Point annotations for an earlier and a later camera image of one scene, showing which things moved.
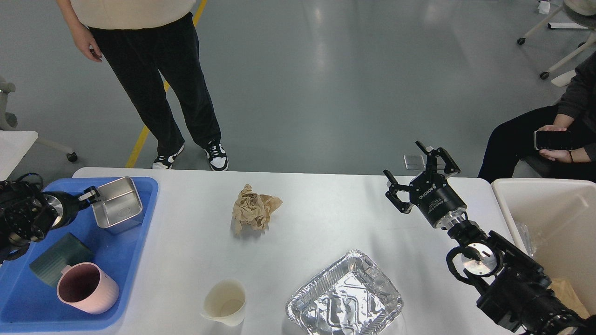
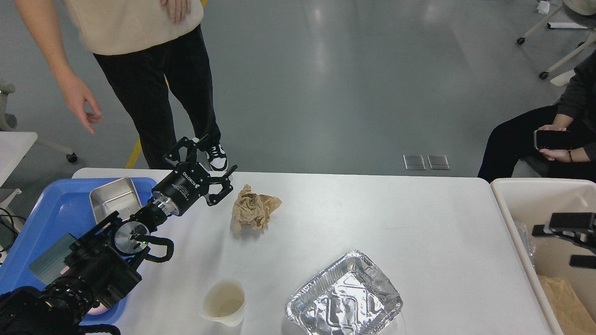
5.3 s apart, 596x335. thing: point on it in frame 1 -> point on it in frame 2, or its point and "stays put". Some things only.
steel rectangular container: [120, 207] stays put
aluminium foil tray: [352, 297] stays put
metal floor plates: [415, 162] stays put
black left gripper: [62, 207] -> [188, 182]
